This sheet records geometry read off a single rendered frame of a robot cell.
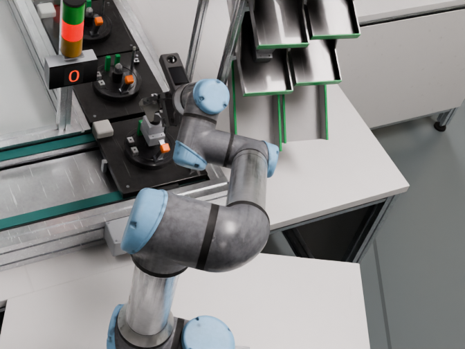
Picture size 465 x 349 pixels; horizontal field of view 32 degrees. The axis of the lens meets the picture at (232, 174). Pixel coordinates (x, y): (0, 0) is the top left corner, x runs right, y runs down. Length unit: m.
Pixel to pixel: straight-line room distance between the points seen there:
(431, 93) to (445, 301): 0.92
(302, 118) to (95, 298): 0.76
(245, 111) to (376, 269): 1.34
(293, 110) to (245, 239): 0.95
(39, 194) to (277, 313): 0.68
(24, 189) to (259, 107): 0.66
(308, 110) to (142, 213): 1.03
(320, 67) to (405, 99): 1.45
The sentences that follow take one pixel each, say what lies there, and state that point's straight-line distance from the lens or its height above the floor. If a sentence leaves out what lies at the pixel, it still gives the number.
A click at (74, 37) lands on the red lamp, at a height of 1.32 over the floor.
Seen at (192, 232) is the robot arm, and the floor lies 1.52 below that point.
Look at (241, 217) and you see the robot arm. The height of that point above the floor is 1.53.
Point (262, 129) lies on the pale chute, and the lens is 2.20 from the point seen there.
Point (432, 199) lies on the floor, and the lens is 3.69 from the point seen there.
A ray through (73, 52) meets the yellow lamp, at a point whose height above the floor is 1.28.
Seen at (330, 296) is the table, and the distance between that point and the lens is 2.14.
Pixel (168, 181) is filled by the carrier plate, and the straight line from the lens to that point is 2.11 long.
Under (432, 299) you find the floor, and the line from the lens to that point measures 3.36.
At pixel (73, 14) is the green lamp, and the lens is 1.88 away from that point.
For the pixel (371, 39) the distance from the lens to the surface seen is 3.13.
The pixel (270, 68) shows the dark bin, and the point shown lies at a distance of 2.10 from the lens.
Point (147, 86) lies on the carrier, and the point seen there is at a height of 0.97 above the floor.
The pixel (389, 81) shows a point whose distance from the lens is 3.40.
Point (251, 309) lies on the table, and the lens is 2.06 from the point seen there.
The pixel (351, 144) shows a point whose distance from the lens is 2.50.
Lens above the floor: 2.59
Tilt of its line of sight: 49 degrees down
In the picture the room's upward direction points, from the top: 17 degrees clockwise
